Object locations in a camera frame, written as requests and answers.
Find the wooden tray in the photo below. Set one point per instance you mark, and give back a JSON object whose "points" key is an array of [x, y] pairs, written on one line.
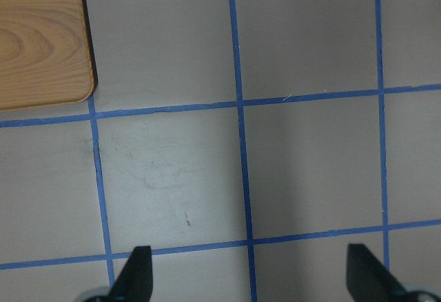
{"points": [[46, 53]]}

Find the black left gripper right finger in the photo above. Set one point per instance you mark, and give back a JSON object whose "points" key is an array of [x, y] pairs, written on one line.
{"points": [[368, 280]]}

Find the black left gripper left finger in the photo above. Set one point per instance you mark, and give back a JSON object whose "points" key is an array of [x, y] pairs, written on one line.
{"points": [[135, 282]]}

